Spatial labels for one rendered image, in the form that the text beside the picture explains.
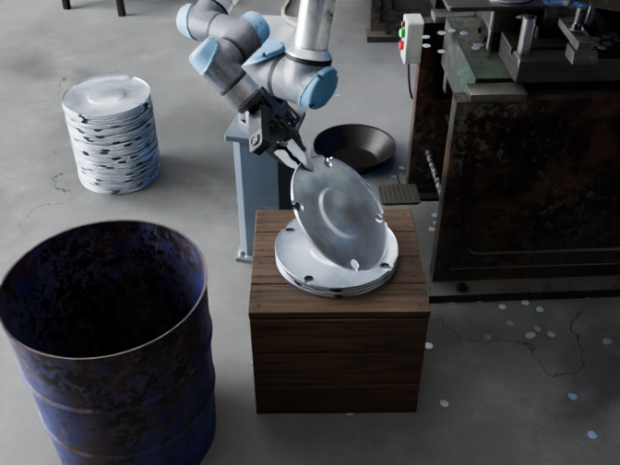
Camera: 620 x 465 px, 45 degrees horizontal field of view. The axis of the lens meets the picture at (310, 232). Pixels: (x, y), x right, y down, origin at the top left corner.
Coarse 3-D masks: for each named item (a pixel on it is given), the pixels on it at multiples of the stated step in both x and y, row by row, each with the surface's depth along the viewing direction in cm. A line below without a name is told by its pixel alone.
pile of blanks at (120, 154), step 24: (72, 120) 244; (96, 120) 239; (120, 120) 241; (144, 120) 248; (72, 144) 255; (96, 144) 246; (120, 144) 246; (144, 144) 254; (96, 168) 252; (120, 168) 253; (144, 168) 257; (96, 192) 259; (120, 192) 259
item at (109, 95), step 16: (96, 80) 259; (112, 80) 259; (64, 96) 250; (80, 96) 250; (96, 96) 248; (112, 96) 248; (128, 96) 250; (144, 96) 250; (80, 112) 241; (96, 112) 241; (112, 112) 241
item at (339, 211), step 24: (336, 168) 175; (312, 192) 165; (336, 192) 170; (360, 192) 177; (312, 216) 162; (336, 216) 166; (360, 216) 172; (312, 240) 158; (336, 240) 164; (360, 240) 169; (384, 240) 175; (336, 264) 160; (360, 264) 165
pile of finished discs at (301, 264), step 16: (288, 224) 182; (288, 240) 178; (304, 240) 178; (288, 256) 173; (304, 256) 173; (320, 256) 172; (384, 256) 173; (288, 272) 168; (304, 272) 169; (320, 272) 169; (336, 272) 169; (352, 272) 169; (368, 272) 169; (384, 272) 169; (304, 288) 167; (320, 288) 165; (336, 288) 164; (352, 288) 165; (368, 288) 167
